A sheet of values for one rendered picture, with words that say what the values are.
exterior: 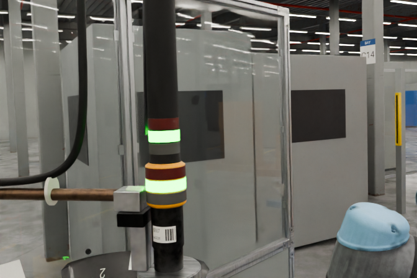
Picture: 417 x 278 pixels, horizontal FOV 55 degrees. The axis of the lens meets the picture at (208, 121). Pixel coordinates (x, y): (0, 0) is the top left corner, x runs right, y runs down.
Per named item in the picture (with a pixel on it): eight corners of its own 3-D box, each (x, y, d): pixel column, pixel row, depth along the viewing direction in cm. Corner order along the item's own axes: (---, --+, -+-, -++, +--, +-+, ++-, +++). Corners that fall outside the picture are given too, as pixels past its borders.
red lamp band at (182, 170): (139, 180, 42) (139, 168, 42) (152, 172, 46) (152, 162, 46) (180, 180, 41) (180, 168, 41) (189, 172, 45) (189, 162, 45)
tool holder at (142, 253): (108, 290, 42) (104, 196, 41) (133, 262, 49) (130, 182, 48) (193, 295, 40) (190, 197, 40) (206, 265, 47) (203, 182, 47)
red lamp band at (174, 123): (143, 130, 42) (143, 118, 42) (153, 128, 45) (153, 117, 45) (175, 130, 42) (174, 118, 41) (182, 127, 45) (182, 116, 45)
